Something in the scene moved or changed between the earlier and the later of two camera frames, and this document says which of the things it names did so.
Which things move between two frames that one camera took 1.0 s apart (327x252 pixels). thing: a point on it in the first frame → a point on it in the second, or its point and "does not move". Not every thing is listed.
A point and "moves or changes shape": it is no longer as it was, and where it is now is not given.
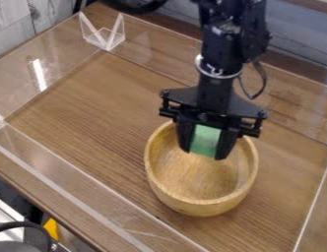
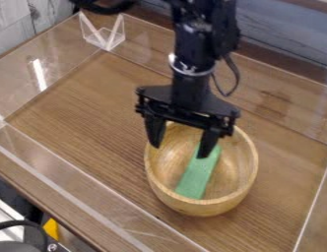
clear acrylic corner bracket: [104, 37] does not move
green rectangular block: [206, 140] moves or changes shape
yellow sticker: [52, 227] does not move
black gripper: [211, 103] → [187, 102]
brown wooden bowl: [200, 185] does not move
